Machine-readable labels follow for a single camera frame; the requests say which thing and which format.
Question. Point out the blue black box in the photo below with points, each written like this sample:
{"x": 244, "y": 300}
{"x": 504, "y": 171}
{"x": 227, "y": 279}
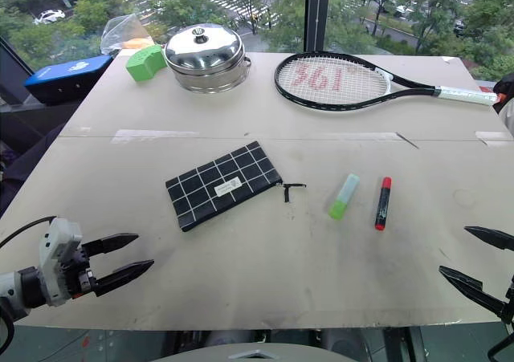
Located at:
{"x": 64, "y": 79}

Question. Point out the black red marker pen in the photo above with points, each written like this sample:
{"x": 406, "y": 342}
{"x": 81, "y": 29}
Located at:
{"x": 383, "y": 203}

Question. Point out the clear plastic bag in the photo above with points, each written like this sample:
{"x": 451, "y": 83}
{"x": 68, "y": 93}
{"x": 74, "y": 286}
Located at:
{"x": 120, "y": 31}

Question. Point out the stainless steel lidded pot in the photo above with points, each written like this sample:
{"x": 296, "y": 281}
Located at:
{"x": 205, "y": 57}

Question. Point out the green plastic block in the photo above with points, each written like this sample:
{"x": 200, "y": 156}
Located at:
{"x": 144, "y": 65}

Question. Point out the black checkered pencil pouch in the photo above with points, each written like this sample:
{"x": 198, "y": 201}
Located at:
{"x": 223, "y": 185}

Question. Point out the green translucent glue stick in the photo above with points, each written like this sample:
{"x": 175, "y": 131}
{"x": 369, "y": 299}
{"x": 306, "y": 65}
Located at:
{"x": 344, "y": 196}

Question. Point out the grey rounded robot base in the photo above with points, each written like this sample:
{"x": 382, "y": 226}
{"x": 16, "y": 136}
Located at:
{"x": 257, "y": 352}

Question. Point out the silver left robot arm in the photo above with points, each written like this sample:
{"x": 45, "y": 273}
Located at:
{"x": 16, "y": 287}

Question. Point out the black window frame post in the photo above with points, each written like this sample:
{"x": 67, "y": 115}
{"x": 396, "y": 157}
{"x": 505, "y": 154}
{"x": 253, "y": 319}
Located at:
{"x": 316, "y": 13}

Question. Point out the black white tennis racket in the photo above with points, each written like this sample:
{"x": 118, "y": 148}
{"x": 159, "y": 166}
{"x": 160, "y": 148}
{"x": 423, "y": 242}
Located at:
{"x": 341, "y": 82}

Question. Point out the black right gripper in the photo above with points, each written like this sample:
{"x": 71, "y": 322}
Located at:
{"x": 509, "y": 303}

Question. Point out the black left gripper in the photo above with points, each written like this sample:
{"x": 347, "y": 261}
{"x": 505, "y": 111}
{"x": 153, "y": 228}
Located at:
{"x": 76, "y": 271}

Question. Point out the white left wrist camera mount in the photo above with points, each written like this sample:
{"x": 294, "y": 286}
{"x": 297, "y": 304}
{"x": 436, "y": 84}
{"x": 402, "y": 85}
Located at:
{"x": 54, "y": 253}

